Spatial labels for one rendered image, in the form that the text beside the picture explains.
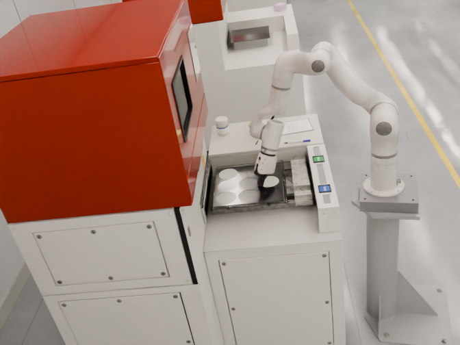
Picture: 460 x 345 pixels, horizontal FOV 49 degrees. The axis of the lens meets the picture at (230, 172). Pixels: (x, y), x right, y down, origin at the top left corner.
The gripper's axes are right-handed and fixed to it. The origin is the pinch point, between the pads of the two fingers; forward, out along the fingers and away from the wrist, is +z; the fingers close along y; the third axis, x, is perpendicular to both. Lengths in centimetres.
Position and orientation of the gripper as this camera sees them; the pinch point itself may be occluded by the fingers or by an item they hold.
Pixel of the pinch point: (261, 181)
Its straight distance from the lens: 253.4
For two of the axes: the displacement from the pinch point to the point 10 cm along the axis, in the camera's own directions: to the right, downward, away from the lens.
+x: -5.5, -3.8, 7.4
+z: -2.2, 9.2, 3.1
